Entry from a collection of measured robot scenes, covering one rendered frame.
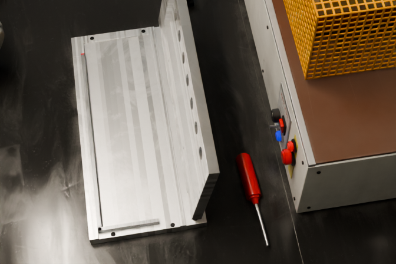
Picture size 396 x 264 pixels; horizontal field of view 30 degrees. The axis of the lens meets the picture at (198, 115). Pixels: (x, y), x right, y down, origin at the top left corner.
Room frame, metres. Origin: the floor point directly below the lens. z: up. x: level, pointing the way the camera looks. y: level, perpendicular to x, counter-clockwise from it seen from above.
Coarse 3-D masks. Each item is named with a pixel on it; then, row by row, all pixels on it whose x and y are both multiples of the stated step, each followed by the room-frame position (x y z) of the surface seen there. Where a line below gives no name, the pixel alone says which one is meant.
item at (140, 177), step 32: (128, 32) 0.91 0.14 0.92; (160, 32) 0.91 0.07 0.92; (96, 64) 0.84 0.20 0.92; (128, 64) 0.84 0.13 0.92; (160, 64) 0.83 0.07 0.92; (96, 96) 0.76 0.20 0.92; (128, 96) 0.76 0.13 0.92; (160, 96) 0.76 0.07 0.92; (96, 128) 0.69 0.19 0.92; (128, 128) 0.69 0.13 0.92; (160, 128) 0.69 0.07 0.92; (96, 160) 0.62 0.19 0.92; (128, 160) 0.62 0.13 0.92; (160, 160) 0.62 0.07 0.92; (128, 192) 0.56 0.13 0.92; (160, 192) 0.56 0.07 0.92; (96, 224) 0.50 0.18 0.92; (160, 224) 0.50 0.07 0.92; (192, 224) 0.49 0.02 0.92
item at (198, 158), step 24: (168, 0) 0.89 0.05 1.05; (168, 24) 0.88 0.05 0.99; (168, 48) 0.82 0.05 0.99; (192, 48) 0.73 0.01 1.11; (168, 72) 0.79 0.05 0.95; (192, 72) 0.68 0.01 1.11; (192, 96) 0.67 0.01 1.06; (192, 120) 0.64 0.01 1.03; (192, 144) 0.61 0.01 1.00; (192, 168) 0.57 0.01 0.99; (216, 168) 0.51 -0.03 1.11; (192, 192) 0.52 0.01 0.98; (192, 216) 0.49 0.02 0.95
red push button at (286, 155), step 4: (284, 152) 0.58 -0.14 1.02; (288, 152) 0.58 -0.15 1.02; (292, 152) 0.57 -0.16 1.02; (284, 156) 0.57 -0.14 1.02; (288, 156) 0.57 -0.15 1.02; (292, 156) 0.57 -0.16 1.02; (284, 160) 0.56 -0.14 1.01; (288, 160) 0.56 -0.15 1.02; (292, 160) 0.56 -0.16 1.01; (288, 164) 0.56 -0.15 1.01; (292, 164) 0.56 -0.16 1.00
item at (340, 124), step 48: (288, 0) 0.84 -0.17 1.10; (288, 48) 0.74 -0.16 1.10; (384, 48) 0.73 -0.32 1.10; (288, 96) 0.65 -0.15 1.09; (336, 96) 0.64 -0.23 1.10; (384, 96) 0.64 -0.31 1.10; (336, 144) 0.55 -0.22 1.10; (384, 144) 0.55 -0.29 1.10; (336, 192) 0.52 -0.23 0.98; (384, 192) 0.53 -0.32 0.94
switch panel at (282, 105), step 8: (280, 88) 0.68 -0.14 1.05; (280, 96) 0.68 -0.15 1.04; (280, 104) 0.67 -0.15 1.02; (280, 112) 0.66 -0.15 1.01; (288, 112) 0.63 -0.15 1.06; (288, 120) 0.62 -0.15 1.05; (288, 128) 0.61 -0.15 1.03; (288, 136) 0.61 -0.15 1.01; (280, 144) 0.64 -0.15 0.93; (296, 144) 0.57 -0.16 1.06; (288, 168) 0.58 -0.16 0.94
